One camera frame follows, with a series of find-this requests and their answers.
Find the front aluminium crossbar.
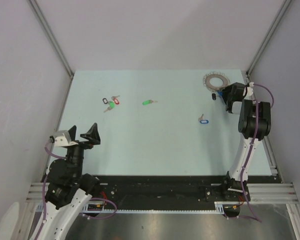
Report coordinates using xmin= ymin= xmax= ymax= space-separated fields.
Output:
xmin=25 ymin=182 xmax=299 ymax=204

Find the key with blue tag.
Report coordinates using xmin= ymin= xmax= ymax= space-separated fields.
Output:
xmin=198 ymin=114 xmax=209 ymax=125

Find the key with black tag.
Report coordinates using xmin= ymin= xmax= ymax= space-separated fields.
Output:
xmin=102 ymin=98 xmax=108 ymax=104

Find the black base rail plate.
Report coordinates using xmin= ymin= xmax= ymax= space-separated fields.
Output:
xmin=93 ymin=175 xmax=281 ymax=211

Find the right aluminium side rail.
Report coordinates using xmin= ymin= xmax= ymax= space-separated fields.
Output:
xmin=254 ymin=83 xmax=281 ymax=178

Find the key with red tag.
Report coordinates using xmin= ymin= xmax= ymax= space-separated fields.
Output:
xmin=111 ymin=95 xmax=120 ymax=105

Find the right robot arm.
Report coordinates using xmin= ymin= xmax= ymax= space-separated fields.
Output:
xmin=218 ymin=82 xmax=274 ymax=201

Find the right aluminium frame post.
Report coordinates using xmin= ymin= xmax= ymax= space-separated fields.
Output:
xmin=245 ymin=0 xmax=294 ymax=78

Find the metal disc with keyrings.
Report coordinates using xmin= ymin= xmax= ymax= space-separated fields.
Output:
xmin=203 ymin=71 xmax=231 ymax=92

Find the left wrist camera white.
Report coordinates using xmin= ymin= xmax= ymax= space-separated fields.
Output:
xmin=52 ymin=130 xmax=78 ymax=148

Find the key with green tag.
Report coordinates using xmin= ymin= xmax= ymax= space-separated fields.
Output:
xmin=142 ymin=99 xmax=158 ymax=106

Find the left aluminium frame post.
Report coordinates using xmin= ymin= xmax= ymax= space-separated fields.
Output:
xmin=27 ymin=0 xmax=75 ymax=79

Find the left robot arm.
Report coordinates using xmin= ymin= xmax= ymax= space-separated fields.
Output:
xmin=30 ymin=123 xmax=101 ymax=240

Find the white slotted cable duct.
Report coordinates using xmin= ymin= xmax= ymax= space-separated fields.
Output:
xmin=80 ymin=203 xmax=240 ymax=215

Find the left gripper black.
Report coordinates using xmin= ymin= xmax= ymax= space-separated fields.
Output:
xmin=66 ymin=122 xmax=100 ymax=178

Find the key with light-green tag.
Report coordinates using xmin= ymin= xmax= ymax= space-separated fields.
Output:
xmin=103 ymin=101 xmax=116 ymax=113

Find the aluminium frame post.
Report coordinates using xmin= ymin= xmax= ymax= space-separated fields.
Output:
xmin=27 ymin=0 xmax=75 ymax=79
xmin=245 ymin=0 xmax=294 ymax=78

